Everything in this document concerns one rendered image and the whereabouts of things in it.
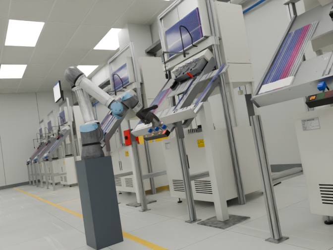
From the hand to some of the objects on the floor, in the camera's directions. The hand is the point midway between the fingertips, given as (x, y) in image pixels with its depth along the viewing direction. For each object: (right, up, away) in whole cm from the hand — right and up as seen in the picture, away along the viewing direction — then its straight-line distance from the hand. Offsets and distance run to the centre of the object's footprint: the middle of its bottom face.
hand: (160, 124), depth 222 cm
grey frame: (+25, -71, +34) cm, 83 cm away
